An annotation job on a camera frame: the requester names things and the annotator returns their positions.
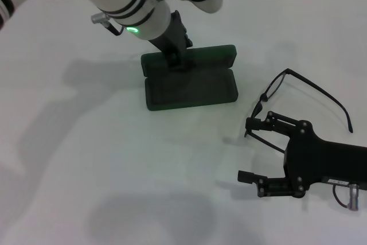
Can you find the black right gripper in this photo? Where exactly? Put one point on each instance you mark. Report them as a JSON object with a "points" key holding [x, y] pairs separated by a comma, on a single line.
{"points": [[315, 159]]}

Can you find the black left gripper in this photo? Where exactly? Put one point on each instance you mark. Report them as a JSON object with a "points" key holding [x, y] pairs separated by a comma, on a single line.
{"points": [[172, 35]]}

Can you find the green glasses case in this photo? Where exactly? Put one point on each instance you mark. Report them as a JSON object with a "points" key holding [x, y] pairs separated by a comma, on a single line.
{"points": [[189, 93]]}

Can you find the black glasses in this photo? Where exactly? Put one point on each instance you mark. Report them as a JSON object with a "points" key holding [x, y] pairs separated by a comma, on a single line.
{"points": [[288, 70]]}

